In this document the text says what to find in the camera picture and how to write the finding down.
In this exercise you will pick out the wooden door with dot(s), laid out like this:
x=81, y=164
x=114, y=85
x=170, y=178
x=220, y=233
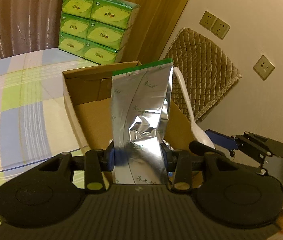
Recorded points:
x=152, y=29

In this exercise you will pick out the white plastic spoon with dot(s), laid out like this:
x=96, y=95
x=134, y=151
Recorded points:
x=198, y=133

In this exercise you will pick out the quilted brown chair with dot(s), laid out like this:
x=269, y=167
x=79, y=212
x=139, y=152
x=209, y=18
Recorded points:
x=208, y=73

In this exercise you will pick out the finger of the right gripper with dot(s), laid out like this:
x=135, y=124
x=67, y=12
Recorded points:
x=201, y=150
x=222, y=140

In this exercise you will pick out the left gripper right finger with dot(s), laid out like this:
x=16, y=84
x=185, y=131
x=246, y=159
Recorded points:
x=179, y=168

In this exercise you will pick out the checkered tablecloth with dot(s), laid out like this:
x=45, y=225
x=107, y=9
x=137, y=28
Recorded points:
x=34, y=125

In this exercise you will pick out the open cardboard box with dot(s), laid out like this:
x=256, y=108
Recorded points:
x=87, y=96

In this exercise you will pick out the single wall socket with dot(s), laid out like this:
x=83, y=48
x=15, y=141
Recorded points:
x=263, y=67

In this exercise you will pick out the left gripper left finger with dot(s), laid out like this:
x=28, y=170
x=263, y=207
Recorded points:
x=97, y=162

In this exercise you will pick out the green tissue box pack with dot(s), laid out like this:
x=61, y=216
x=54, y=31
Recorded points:
x=96, y=30

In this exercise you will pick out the silver foil tea pouch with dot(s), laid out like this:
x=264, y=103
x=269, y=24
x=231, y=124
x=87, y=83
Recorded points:
x=140, y=106

